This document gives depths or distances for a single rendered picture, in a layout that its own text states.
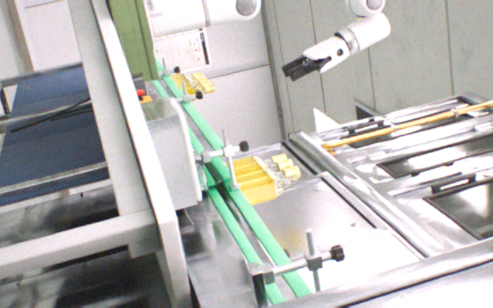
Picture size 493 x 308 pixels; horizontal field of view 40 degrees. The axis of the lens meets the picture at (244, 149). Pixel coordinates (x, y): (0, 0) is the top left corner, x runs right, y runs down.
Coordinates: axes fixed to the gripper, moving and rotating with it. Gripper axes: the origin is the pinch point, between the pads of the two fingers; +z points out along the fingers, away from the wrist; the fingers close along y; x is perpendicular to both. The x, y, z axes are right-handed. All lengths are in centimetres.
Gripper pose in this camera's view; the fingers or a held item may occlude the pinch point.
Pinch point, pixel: (292, 71)
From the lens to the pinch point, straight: 183.5
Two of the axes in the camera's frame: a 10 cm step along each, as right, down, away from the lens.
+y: -2.5, -3.0, 9.2
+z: -8.8, 4.7, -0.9
